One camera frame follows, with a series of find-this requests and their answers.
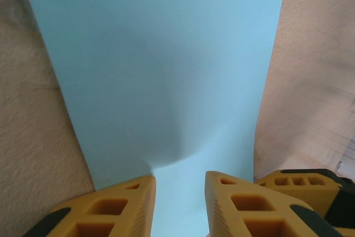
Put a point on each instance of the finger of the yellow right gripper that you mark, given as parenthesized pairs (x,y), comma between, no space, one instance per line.
(327,192)

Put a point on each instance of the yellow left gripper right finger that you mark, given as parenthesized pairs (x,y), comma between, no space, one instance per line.
(219,214)

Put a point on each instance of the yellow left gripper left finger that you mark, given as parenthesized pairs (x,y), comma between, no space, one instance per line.
(141,212)

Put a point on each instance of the light blue paper sheet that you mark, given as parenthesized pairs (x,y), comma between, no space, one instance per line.
(155,54)

